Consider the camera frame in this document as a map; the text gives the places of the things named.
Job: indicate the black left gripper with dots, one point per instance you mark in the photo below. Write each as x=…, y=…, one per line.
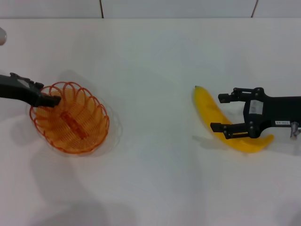
x=14, y=90

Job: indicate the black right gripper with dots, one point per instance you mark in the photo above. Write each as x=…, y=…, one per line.
x=282, y=110

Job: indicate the yellow banana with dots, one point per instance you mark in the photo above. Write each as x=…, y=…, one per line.
x=207, y=106

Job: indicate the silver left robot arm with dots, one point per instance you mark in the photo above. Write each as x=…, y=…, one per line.
x=2, y=35

